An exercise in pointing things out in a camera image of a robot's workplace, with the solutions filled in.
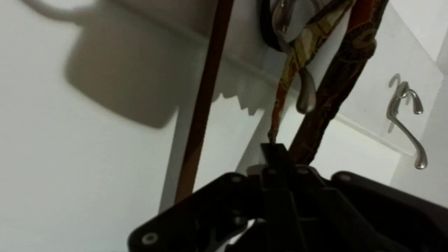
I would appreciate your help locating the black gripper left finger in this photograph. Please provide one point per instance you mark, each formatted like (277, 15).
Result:
(210, 215)

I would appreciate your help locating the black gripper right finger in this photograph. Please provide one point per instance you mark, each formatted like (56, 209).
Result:
(336, 215)

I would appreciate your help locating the silver coat hook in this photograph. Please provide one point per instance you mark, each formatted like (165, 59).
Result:
(420, 162)
(306, 96)

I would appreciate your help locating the white hook rail board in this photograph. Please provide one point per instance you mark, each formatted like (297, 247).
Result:
(406, 51)

